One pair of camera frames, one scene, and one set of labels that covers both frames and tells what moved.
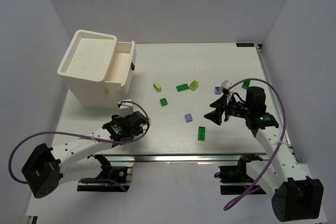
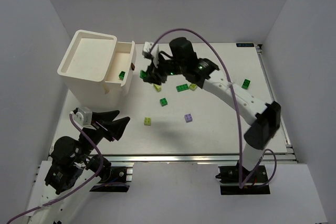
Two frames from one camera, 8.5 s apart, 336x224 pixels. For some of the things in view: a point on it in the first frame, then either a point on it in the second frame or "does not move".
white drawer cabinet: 84,66 does not move
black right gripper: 226,109 to 157,69
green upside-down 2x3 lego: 201,133 to 143,74
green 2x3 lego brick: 182,87 does not move
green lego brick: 245,84 does not move
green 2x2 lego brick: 164,102 does not move
